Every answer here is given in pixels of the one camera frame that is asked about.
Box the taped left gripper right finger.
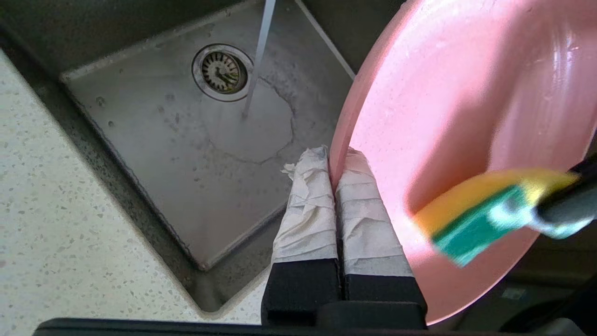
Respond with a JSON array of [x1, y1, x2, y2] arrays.
[[335, 147, 427, 304]]

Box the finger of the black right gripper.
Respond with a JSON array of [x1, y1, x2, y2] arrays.
[[536, 180, 597, 224], [571, 156, 597, 180]]

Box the round metal drain strainer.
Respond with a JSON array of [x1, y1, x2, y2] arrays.
[[191, 43, 255, 102]]

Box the stainless steel sink basin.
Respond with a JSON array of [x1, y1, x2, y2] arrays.
[[0, 0, 406, 313]]

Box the pink plastic plate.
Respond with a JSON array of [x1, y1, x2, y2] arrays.
[[329, 0, 597, 325]]

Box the yellow green sponge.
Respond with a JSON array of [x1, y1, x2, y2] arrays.
[[413, 168, 593, 267]]

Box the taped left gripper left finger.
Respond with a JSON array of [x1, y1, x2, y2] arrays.
[[263, 146, 343, 325]]

